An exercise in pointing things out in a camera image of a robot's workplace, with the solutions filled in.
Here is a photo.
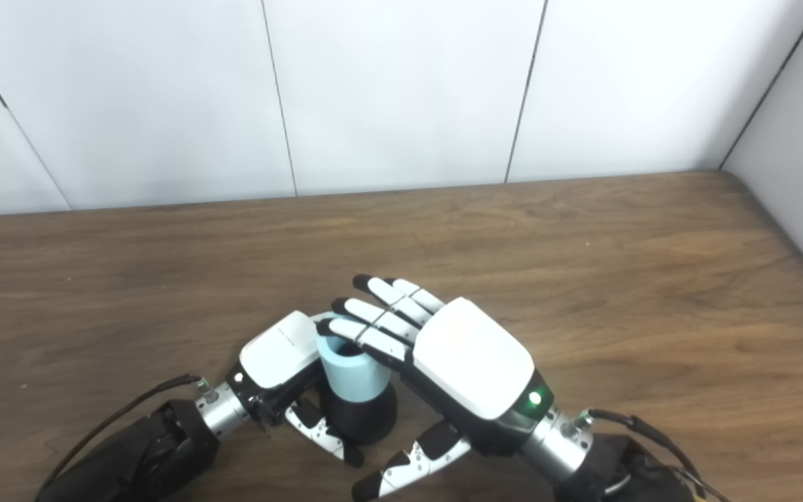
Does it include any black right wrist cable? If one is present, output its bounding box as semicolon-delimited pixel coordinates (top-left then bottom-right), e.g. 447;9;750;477
576;408;730;502

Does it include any black funnel-shaped nozzle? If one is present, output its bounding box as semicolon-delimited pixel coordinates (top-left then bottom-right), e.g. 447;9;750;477
321;338;398;446

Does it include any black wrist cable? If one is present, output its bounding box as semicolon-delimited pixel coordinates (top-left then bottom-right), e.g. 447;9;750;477
33;374;211;502
576;408;730;502

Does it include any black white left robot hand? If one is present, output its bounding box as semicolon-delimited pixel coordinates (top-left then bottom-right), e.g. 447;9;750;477
226;310;365;468

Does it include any light-blue short hose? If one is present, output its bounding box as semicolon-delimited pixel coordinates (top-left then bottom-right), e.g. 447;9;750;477
316;317;392;404

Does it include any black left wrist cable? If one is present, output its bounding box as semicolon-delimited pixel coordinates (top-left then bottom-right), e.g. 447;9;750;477
33;374;211;502

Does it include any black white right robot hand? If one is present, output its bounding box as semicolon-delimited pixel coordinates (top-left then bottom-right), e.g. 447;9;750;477
316;274;556;502

